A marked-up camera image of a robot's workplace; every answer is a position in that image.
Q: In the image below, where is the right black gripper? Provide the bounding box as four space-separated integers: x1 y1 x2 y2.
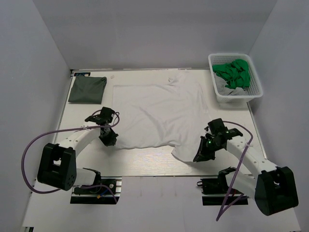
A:
194 135 224 162

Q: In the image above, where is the white t shirt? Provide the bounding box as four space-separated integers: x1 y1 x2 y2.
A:
112 72 211 162

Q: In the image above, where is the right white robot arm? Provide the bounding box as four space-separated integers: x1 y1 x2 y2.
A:
194 118 299 217

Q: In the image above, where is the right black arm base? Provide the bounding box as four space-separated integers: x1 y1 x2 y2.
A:
197 178 248 206

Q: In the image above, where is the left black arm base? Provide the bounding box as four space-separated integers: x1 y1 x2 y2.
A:
70 177 122 205

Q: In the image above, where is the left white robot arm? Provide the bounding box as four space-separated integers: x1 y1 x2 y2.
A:
37 107 120 193

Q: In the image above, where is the folded dark green t shirt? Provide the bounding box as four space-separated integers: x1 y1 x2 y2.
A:
68 76 107 104

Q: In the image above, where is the grey t shirt in basket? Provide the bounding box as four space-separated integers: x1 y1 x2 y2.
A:
215 76 248 96

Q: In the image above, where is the white plastic basket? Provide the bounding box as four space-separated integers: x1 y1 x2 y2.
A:
208 53 263 103

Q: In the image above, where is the crumpled green t shirt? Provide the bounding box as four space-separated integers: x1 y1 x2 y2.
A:
212 59 251 89

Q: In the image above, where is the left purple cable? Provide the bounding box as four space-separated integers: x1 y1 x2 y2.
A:
21 110 121 203

